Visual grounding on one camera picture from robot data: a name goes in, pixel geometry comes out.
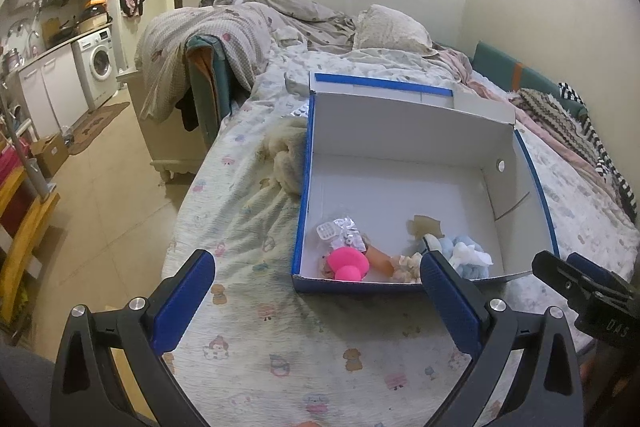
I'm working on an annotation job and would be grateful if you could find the teal padded headboard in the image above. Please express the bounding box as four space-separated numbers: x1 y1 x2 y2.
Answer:
472 39 588 118

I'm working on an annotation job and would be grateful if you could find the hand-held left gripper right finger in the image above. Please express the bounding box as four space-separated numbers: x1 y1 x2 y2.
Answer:
419 249 586 427

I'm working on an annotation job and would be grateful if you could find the white fluffy cloth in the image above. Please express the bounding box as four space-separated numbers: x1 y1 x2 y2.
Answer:
447 241 495 269

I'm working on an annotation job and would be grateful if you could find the white washing machine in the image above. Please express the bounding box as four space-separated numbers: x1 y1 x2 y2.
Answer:
72 27 120 110

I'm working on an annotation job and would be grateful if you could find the person's grey clothing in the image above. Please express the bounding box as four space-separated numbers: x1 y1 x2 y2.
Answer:
0 347 56 427

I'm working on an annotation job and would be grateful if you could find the brown cardboard box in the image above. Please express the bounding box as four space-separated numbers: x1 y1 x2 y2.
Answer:
30 133 70 178

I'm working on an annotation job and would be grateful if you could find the black and white striped cloth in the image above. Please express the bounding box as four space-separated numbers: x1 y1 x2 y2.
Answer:
557 82 638 223

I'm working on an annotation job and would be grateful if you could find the brown patterned duvet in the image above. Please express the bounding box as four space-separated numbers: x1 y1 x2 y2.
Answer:
200 0 361 52

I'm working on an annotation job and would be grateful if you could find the checkered duvet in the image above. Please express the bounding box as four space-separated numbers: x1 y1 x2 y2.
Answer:
135 2 273 122

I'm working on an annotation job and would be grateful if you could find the light blue fluffy cloth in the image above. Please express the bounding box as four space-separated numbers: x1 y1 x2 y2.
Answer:
440 234 493 280

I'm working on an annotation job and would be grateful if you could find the cream wooden bed frame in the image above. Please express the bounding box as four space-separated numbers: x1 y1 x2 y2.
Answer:
127 72 208 180

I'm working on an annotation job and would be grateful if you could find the orange soft toy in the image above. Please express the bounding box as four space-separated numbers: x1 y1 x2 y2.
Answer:
365 244 401 278

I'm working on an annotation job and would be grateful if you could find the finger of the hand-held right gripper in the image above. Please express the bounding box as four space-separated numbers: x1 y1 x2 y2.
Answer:
531 251 596 308
571 252 636 299

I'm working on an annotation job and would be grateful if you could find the cream fluffy cloth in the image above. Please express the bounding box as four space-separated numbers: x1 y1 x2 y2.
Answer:
257 117 308 196

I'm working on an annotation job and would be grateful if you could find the cream pillow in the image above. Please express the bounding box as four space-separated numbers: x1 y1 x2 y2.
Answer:
352 4 433 55

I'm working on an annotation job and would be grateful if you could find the white kitchen cabinet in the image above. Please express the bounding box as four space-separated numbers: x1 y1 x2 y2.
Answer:
17 42 91 140

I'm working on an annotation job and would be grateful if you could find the yellow wooden rack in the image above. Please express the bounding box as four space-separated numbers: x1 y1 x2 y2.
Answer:
0 167 61 323

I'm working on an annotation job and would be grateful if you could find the brown door mat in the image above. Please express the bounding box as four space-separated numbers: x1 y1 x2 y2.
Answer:
67 101 131 156

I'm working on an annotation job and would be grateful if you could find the blue and white cardboard box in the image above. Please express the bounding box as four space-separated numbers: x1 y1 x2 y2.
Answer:
291 71 560 297

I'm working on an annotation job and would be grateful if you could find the pink soft toy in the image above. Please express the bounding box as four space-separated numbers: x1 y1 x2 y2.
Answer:
327 248 371 283

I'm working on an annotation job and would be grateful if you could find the tan flat cloth piece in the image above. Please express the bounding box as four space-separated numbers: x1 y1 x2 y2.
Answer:
406 215 443 239

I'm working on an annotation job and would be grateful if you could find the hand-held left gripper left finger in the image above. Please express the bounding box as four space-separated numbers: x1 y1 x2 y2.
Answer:
50 248 217 427

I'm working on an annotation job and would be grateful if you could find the beige plush toy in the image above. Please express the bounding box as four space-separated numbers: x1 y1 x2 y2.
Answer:
392 253 425 284

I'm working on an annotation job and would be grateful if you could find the red bin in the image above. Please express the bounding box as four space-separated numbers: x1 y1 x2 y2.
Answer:
0 144 26 188

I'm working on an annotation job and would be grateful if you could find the pink blanket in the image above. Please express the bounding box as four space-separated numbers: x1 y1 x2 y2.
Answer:
435 47 621 198

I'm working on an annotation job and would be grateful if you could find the clear plastic packet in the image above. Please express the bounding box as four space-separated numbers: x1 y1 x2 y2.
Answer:
316 217 366 253

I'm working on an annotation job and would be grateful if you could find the knitted patterned blanket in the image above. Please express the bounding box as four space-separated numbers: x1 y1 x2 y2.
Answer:
510 88 601 158

